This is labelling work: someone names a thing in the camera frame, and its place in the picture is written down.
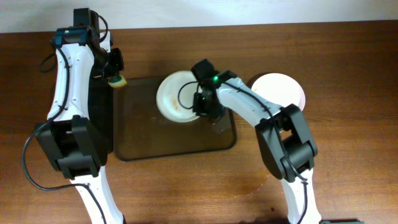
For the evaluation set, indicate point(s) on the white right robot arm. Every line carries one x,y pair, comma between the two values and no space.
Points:
285,142

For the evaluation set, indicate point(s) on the green yellow sponge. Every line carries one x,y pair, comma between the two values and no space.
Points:
117,81

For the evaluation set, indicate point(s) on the white plate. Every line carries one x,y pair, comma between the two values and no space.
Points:
279,89
175,97

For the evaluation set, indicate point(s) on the white plate back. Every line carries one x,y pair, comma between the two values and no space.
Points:
175,97

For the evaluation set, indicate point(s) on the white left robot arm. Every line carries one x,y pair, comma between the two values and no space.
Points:
78,133

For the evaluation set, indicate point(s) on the black tray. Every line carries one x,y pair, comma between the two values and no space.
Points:
100,108

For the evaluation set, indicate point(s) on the brown tray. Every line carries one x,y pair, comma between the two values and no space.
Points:
140,131

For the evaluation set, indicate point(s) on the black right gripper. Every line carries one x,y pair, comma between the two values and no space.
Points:
209,107

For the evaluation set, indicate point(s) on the white plate front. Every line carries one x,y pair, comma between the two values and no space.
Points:
279,89

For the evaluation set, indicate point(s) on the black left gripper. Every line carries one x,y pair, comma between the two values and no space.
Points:
115,62

